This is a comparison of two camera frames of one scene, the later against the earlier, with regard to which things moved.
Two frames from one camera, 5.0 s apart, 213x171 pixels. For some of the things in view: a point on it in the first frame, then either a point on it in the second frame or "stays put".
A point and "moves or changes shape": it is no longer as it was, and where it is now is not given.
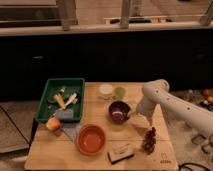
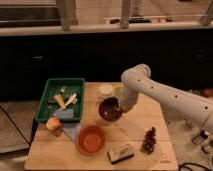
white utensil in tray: [73, 100] stays put
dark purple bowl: [119, 112] moves or changes shape
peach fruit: [53, 124] stays put
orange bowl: [91, 139] stays put
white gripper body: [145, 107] → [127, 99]
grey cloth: [72, 129] stays put
